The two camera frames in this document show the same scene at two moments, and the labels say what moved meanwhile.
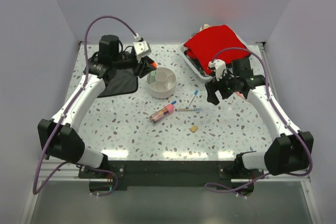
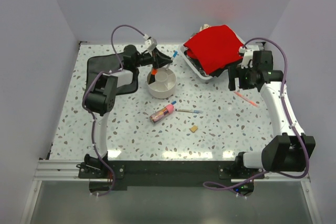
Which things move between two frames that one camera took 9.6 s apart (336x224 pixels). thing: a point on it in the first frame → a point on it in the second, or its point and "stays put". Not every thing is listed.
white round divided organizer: [161, 82] stays put
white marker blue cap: [192, 99] → [174, 55]
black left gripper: [144, 66] → [158, 59]
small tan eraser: [193, 128] stays put
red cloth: [205, 44] stays put
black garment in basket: [196, 62] stays put
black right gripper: [212, 86] → [235, 72]
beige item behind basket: [204, 27] stays put
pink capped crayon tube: [161, 113] stays put
